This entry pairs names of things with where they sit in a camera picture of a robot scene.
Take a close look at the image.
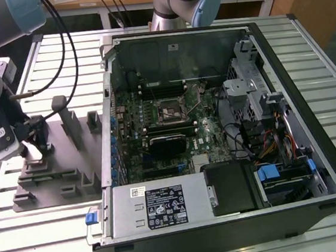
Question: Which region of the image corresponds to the CPU socket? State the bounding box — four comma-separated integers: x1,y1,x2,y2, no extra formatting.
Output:
152,96,191,126

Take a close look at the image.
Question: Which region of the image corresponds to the grey parts rack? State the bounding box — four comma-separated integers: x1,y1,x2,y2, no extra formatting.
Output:
1,90,114,214

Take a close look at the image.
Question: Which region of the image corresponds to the blue case latch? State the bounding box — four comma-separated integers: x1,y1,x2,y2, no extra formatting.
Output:
84,207,102,226

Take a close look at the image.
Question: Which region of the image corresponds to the silver power supply unit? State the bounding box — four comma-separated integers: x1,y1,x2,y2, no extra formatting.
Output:
97,171,222,241

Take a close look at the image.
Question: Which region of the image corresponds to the black RAM slot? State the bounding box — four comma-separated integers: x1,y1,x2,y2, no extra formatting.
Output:
139,87,188,97
138,80,187,90
139,91,188,101
138,84,187,93

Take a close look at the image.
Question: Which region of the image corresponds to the graphics card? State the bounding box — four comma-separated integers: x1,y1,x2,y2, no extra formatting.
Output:
147,131,190,161

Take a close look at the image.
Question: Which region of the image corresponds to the black expansion slot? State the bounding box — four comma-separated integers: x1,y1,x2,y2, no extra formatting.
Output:
143,166,181,180

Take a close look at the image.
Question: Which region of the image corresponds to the silver chipset heatsink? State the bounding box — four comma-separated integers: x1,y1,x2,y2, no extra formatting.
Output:
190,153,212,173

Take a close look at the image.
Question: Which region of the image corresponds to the green motherboard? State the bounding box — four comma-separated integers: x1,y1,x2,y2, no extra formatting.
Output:
107,75,240,186

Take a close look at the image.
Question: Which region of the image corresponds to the silver metal drive cage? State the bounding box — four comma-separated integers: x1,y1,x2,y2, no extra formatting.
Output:
218,37,278,126

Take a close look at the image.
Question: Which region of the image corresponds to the black PC case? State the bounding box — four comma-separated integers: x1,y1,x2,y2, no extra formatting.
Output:
69,8,336,252

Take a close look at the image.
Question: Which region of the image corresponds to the black disk bay box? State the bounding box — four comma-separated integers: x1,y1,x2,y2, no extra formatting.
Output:
200,157,264,218

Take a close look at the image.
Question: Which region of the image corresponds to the hard disk in blue carrier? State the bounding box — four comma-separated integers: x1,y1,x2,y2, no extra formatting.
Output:
255,160,315,209

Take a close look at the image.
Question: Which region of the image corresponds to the blue plastic bay clip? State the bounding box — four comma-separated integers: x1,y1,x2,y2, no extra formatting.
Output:
306,158,317,175

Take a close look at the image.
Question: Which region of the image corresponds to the wooden cabinet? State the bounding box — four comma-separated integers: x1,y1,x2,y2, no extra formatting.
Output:
268,0,336,54

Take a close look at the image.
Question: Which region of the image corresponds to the black camera cable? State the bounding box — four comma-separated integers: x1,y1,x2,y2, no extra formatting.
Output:
0,0,86,143

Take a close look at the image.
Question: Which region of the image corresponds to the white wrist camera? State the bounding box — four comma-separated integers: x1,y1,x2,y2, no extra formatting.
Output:
0,114,27,163

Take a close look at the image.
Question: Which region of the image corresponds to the grey wrist bracket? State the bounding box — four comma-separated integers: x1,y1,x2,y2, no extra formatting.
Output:
0,56,19,87

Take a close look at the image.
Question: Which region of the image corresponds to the thin red wire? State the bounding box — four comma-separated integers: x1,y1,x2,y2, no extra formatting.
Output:
148,84,159,105

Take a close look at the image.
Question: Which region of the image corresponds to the thick black cable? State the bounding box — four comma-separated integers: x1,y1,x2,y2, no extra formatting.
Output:
214,83,255,162

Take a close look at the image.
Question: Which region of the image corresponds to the black cable connector block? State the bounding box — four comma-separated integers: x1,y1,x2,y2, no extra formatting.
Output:
239,119,265,156

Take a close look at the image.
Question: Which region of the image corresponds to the yellow wire bundle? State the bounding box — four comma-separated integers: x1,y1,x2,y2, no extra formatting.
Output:
255,141,282,162

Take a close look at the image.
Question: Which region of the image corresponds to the grey plastic bracket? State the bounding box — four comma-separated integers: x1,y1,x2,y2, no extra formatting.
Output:
259,90,290,114

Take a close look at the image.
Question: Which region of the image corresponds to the orange wire bundle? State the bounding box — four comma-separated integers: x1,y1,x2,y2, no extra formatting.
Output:
285,124,299,161

